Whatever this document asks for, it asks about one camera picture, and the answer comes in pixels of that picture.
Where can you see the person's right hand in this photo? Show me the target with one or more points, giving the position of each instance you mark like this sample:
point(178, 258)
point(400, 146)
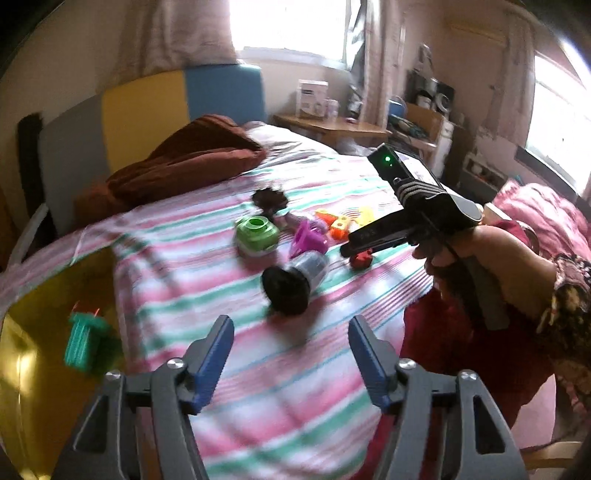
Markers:
point(508, 258)

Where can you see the green and white plug device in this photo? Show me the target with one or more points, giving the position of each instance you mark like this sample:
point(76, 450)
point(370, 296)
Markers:
point(256, 235)

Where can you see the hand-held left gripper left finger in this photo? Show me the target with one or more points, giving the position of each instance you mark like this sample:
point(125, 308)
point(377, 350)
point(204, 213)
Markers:
point(213, 355)

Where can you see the pale grey pillow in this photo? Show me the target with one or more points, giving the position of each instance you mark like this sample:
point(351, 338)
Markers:
point(281, 136)

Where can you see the orange toy blocks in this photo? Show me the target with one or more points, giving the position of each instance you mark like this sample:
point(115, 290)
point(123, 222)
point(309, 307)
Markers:
point(340, 227)

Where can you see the brown pillow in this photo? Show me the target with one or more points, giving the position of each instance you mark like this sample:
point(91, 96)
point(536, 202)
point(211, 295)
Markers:
point(184, 161)

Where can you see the person's right forearm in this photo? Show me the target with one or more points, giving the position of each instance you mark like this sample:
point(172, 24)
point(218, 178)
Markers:
point(570, 304)

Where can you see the orange red toy piece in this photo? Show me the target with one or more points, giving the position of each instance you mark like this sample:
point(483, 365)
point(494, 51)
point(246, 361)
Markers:
point(324, 216)

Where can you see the clear jar with black lid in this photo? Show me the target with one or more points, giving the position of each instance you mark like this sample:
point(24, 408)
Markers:
point(286, 286)

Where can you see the brown scalp massager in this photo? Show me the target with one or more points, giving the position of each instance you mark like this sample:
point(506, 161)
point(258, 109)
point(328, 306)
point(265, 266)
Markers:
point(270, 201)

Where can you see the white cardboard box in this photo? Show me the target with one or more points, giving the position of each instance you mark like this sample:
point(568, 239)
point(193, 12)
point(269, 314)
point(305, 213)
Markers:
point(313, 99)

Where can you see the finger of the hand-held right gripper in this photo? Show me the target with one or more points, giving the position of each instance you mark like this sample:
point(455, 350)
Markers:
point(374, 235)

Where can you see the pink quilt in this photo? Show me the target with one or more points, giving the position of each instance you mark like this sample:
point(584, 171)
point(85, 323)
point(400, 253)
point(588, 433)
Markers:
point(545, 217)

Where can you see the red cloth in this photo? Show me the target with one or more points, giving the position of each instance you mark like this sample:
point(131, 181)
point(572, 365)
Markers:
point(438, 332)

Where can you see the purple plastic funnel toy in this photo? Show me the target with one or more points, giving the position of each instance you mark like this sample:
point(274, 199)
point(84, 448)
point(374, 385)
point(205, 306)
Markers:
point(307, 240)

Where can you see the teal ribbed toy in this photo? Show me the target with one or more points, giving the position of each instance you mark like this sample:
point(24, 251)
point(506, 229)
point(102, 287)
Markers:
point(85, 341)

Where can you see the grey yellow blue headboard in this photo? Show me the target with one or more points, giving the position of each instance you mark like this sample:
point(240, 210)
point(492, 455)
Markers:
point(138, 110)

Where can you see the white cabinet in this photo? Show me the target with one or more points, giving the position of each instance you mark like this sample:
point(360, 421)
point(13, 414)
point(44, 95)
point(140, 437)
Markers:
point(443, 143)

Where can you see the pale pink curtain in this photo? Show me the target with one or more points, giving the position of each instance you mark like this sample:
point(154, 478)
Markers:
point(175, 32)
point(378, 60)

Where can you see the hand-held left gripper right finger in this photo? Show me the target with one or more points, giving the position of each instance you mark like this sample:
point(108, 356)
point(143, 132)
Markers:
point(369, 364)

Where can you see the yellow toy piece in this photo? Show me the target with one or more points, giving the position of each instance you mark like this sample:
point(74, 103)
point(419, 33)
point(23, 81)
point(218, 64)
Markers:
point(364, 215)

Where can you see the wooden nightstand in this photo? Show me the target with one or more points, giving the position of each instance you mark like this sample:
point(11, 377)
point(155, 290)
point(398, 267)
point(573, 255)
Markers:
point(332, 129)

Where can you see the blue container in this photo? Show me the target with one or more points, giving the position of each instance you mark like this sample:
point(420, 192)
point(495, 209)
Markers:
point(397, 107)

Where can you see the striped bed sheet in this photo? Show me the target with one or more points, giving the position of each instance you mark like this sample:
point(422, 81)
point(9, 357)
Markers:
point(207, 286)

